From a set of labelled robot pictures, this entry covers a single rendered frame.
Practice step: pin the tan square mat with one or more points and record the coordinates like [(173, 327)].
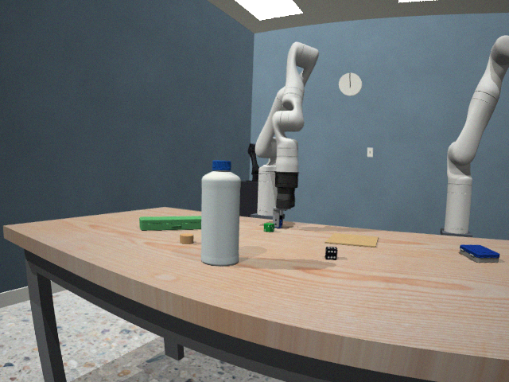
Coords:
[(353, 240)]

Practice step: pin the white plastic bottle with blue cap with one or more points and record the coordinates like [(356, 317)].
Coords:
[(220, 215)]

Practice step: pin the small tan cylinder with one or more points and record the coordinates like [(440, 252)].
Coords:
[(186, 238)]

